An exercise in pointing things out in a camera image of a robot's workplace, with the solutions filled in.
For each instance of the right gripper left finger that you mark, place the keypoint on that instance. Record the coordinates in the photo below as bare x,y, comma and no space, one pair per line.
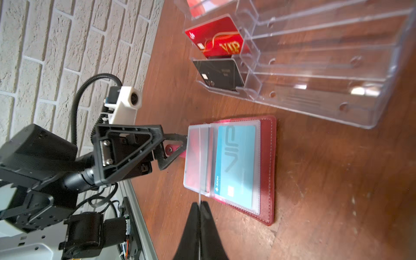
189,246

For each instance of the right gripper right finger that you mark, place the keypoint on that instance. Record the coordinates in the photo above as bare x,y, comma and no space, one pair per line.
211,247

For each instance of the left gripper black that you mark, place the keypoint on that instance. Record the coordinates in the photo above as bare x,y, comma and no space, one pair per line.
123,152

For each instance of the teal card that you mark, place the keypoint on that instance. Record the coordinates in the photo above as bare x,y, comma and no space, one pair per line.
237,169

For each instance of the red leather card wallet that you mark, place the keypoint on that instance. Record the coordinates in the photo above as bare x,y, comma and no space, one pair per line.
200,156

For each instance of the clear acrylic card display stand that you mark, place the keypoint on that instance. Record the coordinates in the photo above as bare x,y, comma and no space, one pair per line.
335,60

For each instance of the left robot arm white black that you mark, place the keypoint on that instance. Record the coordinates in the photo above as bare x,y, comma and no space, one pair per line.
55,186

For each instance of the black VIP card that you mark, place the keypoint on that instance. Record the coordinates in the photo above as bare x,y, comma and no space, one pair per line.
220,73

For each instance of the red VIP card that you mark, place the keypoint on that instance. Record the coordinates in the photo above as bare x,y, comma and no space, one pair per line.
217,38

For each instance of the white red circle card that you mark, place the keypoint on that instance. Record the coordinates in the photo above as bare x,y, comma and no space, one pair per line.
201,7

